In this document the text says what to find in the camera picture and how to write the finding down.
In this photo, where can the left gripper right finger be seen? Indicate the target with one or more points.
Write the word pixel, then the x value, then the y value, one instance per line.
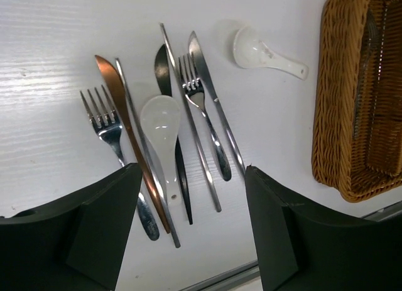
pixel 303 245

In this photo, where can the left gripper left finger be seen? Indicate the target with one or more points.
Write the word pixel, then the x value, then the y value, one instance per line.
pixel 76 242

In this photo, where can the silver fork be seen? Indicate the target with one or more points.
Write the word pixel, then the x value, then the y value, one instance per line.
pixel 108 128
pixel 195 94

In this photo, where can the white ceramic spoon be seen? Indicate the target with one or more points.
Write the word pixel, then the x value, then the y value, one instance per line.
pixel 250 52
pixel 160 121

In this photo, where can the silver chopstick left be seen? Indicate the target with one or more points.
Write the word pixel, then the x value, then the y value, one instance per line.
pixel 147 155

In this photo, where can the brown wicker divided tray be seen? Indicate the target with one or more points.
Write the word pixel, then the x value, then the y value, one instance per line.
pixel 356 146

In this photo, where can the copper knife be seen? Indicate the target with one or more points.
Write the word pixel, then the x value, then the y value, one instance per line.
pixel 118 94

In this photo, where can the silver knife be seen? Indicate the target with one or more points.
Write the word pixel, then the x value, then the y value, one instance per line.
pixel 200 63

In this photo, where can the aluminium table rail front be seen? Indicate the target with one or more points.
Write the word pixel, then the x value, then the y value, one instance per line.
pixel 249 271

